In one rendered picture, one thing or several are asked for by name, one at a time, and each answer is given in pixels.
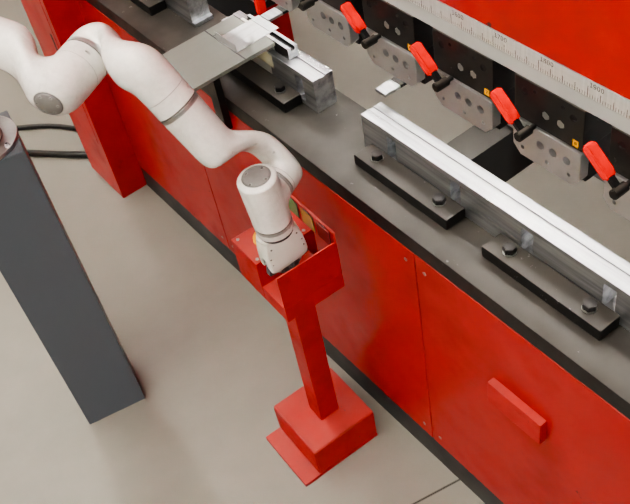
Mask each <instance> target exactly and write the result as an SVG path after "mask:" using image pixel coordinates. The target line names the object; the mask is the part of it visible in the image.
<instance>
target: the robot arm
mask: <svg viewBox="0 0 630 504"><path fill-rule="evenodd" d="M0 70H3V71H5V72H7V73H9V74H10V75H12V76H13V77H14V78H15V79H16V80H17V81H18V83H19V84H20V86H21V87H22V89H23V91H24V93H25V95H26V97H27V99H28V101H29V102H30V103H31V104H32V105H33V106H34V107H35V108H36V109H38V110H39V111H41V112H43V113H45V114H49V115H55V116H61V115H66V114H69V113H71V112H73V111H75V110H76V109H77V108H78V107H79V106H80V105H81V104H82V103H83V102H84V101H85V100H86V99H87V98H88V97H89V96H90V94H91V93H92V92H93V91H94V90H95V88H96V87H97V86H98V85H99V84H100V82H101V81H102V80H103V79H104V78H105V76H106V75H107V74H108V73H109V75H110V77H111V78H112V80H113V81H114V82H115V83H116V84H117V85H118V86H119V87H120V88H122V89H124V90H126V91H128V92H130V93H132V94H133V95H135V96H136V97H137V98H138V99H139V100H140V101H141V102H142V103H143V104H144V105H145V106H146V107H147V108H148V109H149V110H150V111H151V112H152V114H153V115H154V116H155V117H156V118H157V119H158V120H159V121H160V122H161V123H162V124H163V125H164V126H165V127H166V128H167V129H168V130H169V131H170V132H171V133H172V134H173V135H174V136H175V138H176V139H177V140H178V141H179V142H180V143H181V144H182V145H183V146H184V147H185V148H186V149H187V150H188V151H189V152H190V153H191V154H192V155H193V156H194V157H195V158H196V159H197V160H198V161H199V162H200V163H201V164H203V165H204V166H206V167H208V168H217V167H219V166H221V165H223V164H224V163H226V162H227V161H228V160H230V159H231V158H232V157H234V156H235V155H237V154H238V153H240V152H248V153H251V154H252V155H254V156H255V157H256V158H258V159H259V160H260V161H261V162H262V164H254V165H251V166H249V167H247V168H245V169H244V170H243V171H242V172H241V173H240V174H239V176H238V178H237V188H238V190H239V193H240V195H241V198H242V200H243V202H244V205H245V207H246V210H247V212H248V215H249V217H250V220H251V222H252V225H253V227H254V230H255V232H256V245H257V250H258V254H259V257H260V260H261V262H262V264H263V265H264V266H265V265H266V271H267V274H268V275H269V276H270V277H271V276H274V275H276V274H277V273H286V272H287V271H289V270H290V269H292V268H293V267H295V266H297V265H298V264H299V262H300V260H301V257H302V255H304V254H305V253H306V252H307V251H308V248H307V243H306V241H305V238H304V236H303V234H302V232H301V231H300V229H299V227H298V226H297V224H296V223H295V221H294V220H293V218H292V215H291V212H290V209H289V199H290V196H291V194H292V193H293V191H294V190H295V188H296V187H297V185H298V184H299V182H300V180H301V178H302V175H303V171H302V167H301V165H300V164H299V162H298V161H297V159H296V158H295V157H294V156H293V155H292V154H291V153H290V151H289V150H288V149H287V148H286V147H285V146H284V145H283V144H282V143H281V142H280V141H279V140H277V139H276V138H275V137H273V136H272V135H270V134H268V133H265V132H262V131H256V130H232V129H230V128H228V127H227V126H226V125H225V124H224V123H223V122H222V121H221V119H220V118H219V117H218V116H217V115H216V114H215V113H214V112H213V110H212V109H211V108H210V107H209V106H208V105H207V104H206V103H205V101H204V100H203V99H202V98H201V97H200V96H199V95H198V94H197V92H196V91H195V90H194V89H193V88H192V87H191V86H190V85H189V83H188V82H187V81H186V80H185V79H184V78H183V77H182V76H181V75H180V74H179V72H178V71H177V70H176V69H175V68H174V67H173V66H172V65H171V64H170V63H169V61H168V60H167V59H166V58H165V57H164V56H163V55H162V54H161V53H159V52H158V51H157V50H156V49H154V48H152V47H151V46H149V45H146V44H143V43H139V42H134V41H126V40H122V39H121V38H120V36H119V35H118V34H117V33H116V31H115V30H114V29H113V28H111V27H110V26H109V25H107V24H105V23H102V22H92V23H89V24H86V25H84V26H82V27H80V28H79V29H78V30H76V31H75V32H74V33H73V34H72V35H71V36H70V37H69V39H68V40H67V41H66V42H65V43H64V44H63V45H62V46H61V48H60V49H59V50H58V51H57V52H56V53H55V54H54V55H52V56H48V57H43V56H40V55H39V54H38V52H37V47H36V43H35V40H34V38H33V36H32V34H31V32H30V31H29V30H28V29H27V28H26V27H25V26H23V25H22V24H20V23H18V22H16V21H13V20H10V19H7V18H4V17H1V16H0ZM18 135H19V132H18V128H17V126H16V125H15V123H14V122H13V121H12V120H11V119H9V118H7V117H5V116H1V115H0V160H1V159H3V158H4V157H5V156H6V155H7V154H8V153H9V152H10V151H11V150H12V149H13V148H14V146H15V144H16V143H17V140H18Z"/></svg>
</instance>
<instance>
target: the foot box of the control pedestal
mask: <svg viewBox="0 0 630 504"><path fill-rule="evenodd" d="M330 372H331V377H332V381H333V385H334V390H335V394H336V398H337V403H338V407H339V408H338V409H337V410H336V411H334V412H333V413H332V414H330V415H329V416H327V417H326V418H325V419H323V420H321V419H320V418H319V417H318V416H317V415H316V414H315V413H314V411H313V410H312V409H311V408H310V407H309V403H308V399H307V396H306V392H305V388H304V386H303V387H301V388H300V389H298V390H297V391H295V392H294V393H292V394H291V395H289V396H288V397H287V398H285V399H284V400H282V401H281V402H279V403H278V404H276V405H275V406H274V410H275V413H276V416H277V419H278V422H279V425H280V428H278V429H277V430H275V431H274V432H272V433H271V434H270V435H268V436H267V437H266V439H267V441H268V442H269V443H270V444H271V445H272V447H273V448H274V449H275V450H276V451H277V453H278V454H279V455H280V456H281V457H282V459H283V460H284V461H285V462H286V463H287V465H288V466H289V467H290V468H291V469H292V471H293V472H294V473H295V474H296V475H297V477H298V478H299V479H300V480H301V481H302V483H303V484H304V485H305V486H306V487H307V486H308V485H310V484H311V483H313V482H314V481H315V480H317V479H318V478H319V477H321V476H322V475H324V474H325V473H326V472H328V471H329V470H330V469H332V468H333V467H334V466H336V465H337V464H339V463H340V462H341V461H343V460H344V459H345V458H347V457H348V456H350V455H351V454H352V453H354V452H355V451H356V450H358V449H359V448H361V447H362V446H363V445H365V444H366V443H367V442H369V441H370V440H371V439H373V438H374V437H376V436H377V435H378V434H377V430H376V425H375V420H374V414H373V411H372V410H371V409H370V408H369V407H368V406H367V405H366V404H365V403H364V402H363V401H362V400H361V399H360V398H359V396H358V395H357V394H356V393H355V392H354V391H353V390H352V389H351V388H350V387H349V386H348V385H347V384H346V383H345V382H344V381H343V380H342V379H341V378H340V377H339V376H338V375H337V374H336V373H335V372H334V371H333V370H332V369H331V368H330Z"/></svg>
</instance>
